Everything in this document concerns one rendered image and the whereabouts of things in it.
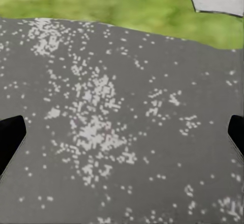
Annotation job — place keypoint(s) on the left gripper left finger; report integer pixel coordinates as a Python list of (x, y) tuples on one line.
[(12, 133)]

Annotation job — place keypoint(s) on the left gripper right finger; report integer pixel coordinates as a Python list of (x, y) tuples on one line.
[(236, 131)]

